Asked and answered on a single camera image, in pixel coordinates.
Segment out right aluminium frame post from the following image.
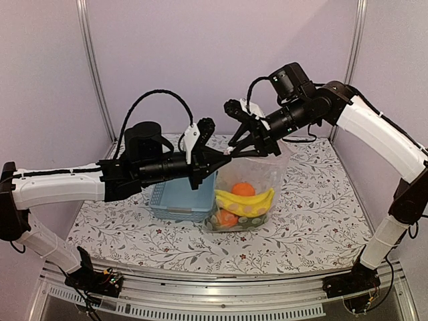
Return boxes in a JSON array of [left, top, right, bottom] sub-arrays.
[[329, 0, 368, 141]]

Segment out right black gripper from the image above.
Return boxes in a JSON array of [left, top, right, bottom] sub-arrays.
[[227, 96, 312, 158]]

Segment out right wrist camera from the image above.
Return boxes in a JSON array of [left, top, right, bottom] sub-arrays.
[[223, 98, 270, 130]]

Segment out orange toy fruit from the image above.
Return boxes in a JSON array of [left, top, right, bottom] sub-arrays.
[[231, 182, 255, 197]]

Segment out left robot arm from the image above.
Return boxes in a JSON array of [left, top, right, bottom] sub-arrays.
[[1, 118, 231, 290]]

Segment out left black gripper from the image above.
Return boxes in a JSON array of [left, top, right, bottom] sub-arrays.
[[138, 146, 231, 189]]

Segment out aluminium front rail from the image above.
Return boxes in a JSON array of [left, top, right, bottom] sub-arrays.
[[28, 257, 415, 321]]

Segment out green orange toy mango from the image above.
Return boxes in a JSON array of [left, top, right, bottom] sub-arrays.
[[216, 209, 239, 228]]

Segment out clear zip top bag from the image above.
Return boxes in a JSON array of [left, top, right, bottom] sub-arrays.
[[203, 142, 293, 233]]

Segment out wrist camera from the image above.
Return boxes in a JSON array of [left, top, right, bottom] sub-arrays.
[[178, 118, 215, 165], [223, 98, 270, 130]]

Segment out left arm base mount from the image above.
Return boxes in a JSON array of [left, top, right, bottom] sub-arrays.
[[65, 246, 124, 298]]

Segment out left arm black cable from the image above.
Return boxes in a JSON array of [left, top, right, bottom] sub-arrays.
[[116, 88, 195, 158]]

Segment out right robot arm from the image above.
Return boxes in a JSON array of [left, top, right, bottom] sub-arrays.
[[224, 62, 427, 292]]

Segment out yellow toy banana bunch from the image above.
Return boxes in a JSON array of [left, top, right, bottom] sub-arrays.
[[215, 189, 275, 218]]

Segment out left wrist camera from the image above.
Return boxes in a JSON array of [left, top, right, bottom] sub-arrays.
[[178, 118, 215, 165]]

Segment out aluminium frame post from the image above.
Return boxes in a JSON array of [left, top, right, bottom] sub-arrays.
[[329, 0, 368, 141], [76, 0, 117, 142]]

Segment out blue plastic basket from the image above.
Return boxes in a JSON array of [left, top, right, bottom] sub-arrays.
[[149, 173, 217, 223]]

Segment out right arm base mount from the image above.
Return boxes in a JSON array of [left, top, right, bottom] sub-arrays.
[[322, 253, 381, 298]]

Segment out floral tablecloth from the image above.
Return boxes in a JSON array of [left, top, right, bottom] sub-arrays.
[[67, 138, 372, 274]]

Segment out left aluminium frame post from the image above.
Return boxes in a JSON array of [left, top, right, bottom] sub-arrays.
[[76, 0, 117, 142]]

